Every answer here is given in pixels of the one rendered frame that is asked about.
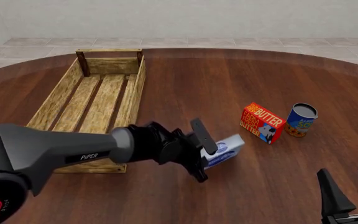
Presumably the red butter box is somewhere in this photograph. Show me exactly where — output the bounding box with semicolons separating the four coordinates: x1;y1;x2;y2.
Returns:
239;101;287;146

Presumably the white and blue cream cheese box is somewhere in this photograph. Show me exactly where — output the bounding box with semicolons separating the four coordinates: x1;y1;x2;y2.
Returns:
200;133;246;170

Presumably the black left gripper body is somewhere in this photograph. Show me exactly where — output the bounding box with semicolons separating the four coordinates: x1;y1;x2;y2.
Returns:
172;128;209;184

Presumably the blue soup tin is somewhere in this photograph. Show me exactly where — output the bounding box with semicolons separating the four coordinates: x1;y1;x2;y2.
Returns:
283;102;319;138

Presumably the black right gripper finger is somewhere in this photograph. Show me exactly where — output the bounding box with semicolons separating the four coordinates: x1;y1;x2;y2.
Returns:
316;168;357;219

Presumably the wooden slat tray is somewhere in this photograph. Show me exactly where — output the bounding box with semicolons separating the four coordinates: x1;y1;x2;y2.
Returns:
25;48;147;174

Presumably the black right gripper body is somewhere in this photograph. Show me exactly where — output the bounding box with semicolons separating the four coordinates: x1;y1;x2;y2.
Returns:
321;210;358;224

